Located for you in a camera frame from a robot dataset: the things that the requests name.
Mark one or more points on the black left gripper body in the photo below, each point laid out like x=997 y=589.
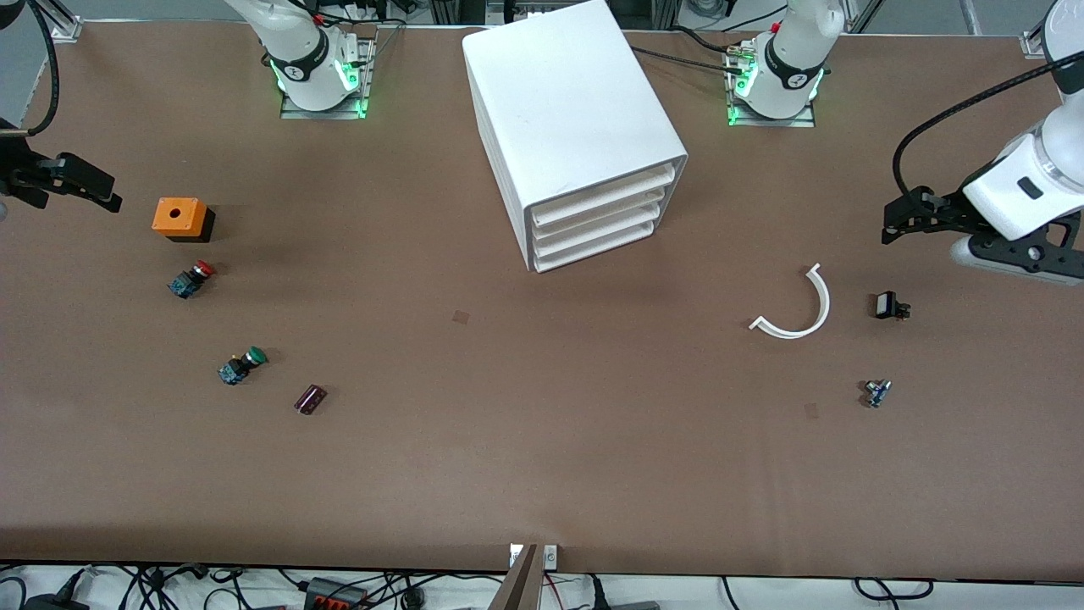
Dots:
x=954 y=212

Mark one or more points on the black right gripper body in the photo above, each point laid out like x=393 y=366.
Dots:
x=17 y=166

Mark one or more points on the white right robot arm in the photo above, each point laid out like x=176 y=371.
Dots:
x=309 y=68

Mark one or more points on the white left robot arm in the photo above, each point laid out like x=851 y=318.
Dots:
x=792 y=68

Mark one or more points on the orange button box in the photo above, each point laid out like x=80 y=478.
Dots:
x=178 y=217

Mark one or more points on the red push button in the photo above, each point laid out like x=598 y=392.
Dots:
x=190 y=280

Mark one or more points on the green push button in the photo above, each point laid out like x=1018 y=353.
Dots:
x=241 y=366

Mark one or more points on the white curved plastic strip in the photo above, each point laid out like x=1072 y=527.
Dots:
x=820 y=305

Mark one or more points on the small blue potentiometer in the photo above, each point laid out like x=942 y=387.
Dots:
x=877 y=393

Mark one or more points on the purple cylindrical capacitor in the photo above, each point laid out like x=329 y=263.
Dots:
x=310 y=399

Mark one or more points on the black power plug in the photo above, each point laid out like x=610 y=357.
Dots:
x=55 y=600

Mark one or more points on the black power strip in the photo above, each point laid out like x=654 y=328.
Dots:
x=334 y=593

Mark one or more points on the small black switch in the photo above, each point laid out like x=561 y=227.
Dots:
x=887 y=305

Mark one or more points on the aluminium frame profile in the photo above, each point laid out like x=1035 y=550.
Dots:
x=61 y=24

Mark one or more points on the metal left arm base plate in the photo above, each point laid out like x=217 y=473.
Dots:
x=771 y=121

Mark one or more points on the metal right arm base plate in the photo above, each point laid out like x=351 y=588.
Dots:
x=326 y=113

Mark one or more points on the small white bracket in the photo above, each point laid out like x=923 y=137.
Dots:
x=515 y=556
x=550 y=557

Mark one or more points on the wooden post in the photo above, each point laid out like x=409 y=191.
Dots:
x=518 y=585

